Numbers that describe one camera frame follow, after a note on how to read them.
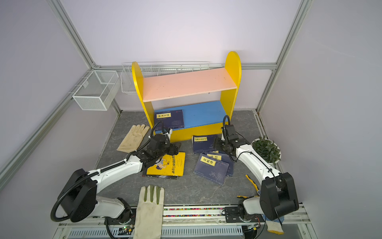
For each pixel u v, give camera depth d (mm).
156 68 935
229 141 652
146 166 610
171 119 938
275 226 708
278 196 416
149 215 737
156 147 643
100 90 1021
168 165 864
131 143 1021
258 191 800
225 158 913
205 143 999
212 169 887
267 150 771
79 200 417
